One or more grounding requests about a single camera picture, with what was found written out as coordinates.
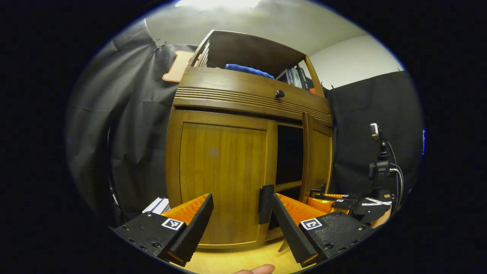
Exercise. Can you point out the wooden cabinet drawer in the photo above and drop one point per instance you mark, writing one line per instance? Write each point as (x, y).
(228, 82)

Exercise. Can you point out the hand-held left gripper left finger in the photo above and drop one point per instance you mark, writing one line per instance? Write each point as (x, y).
(196, 232)

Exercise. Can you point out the wooden cabinet door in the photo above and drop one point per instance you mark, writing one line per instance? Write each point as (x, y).
(220, 171)
(317, 163)

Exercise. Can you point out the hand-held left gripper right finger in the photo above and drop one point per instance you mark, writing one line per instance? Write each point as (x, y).
(291, 232)

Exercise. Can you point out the white book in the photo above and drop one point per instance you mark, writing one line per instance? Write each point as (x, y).
(295, 78)

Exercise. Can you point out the white paper stack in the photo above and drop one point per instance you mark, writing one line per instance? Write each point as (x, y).
(156, 205)

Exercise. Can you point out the wooden double-door shoe cabinet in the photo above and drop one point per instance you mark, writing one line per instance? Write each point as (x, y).
(228, 82)

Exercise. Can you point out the wooden inner cabinet shelf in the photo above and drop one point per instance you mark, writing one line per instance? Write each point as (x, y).
(289, 186)

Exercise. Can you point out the grey book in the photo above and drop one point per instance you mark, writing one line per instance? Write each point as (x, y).
(284, 77)

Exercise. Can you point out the blue folded towel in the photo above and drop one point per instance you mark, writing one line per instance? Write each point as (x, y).
(247, 70)

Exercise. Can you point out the black round drawer knob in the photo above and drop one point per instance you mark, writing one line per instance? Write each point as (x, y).
(280, 93)

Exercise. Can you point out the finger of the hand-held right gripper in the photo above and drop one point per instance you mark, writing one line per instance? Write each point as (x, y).
(323, 205)
(335, 197)

